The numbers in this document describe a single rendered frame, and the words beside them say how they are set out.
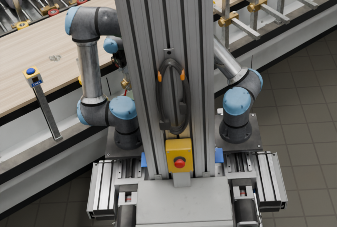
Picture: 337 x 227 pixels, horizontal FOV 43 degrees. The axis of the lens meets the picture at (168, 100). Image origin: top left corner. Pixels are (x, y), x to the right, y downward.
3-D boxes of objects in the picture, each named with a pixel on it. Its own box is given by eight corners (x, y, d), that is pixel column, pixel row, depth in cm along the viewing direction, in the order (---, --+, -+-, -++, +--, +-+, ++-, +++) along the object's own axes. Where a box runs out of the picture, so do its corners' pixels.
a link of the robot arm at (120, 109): (137, 134, 193) (133, 113, 183) (108, 132, 195) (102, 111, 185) (142, 114, 201) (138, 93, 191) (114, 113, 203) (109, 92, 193)
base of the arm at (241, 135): (254, 143, 196) (255, 128, 189) (220, 144, 197) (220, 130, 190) (249, 118, 207) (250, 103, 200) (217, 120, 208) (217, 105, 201)
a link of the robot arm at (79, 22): (109, 132, 192) (96, 10, 167) (76, 130, 194) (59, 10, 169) (116, 119, 202) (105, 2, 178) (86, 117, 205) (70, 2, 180)
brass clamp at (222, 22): (239, 20, 283) (239, 14, 280) (223, 28, 278) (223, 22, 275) (232, 16, 287) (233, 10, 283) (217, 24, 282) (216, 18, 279)
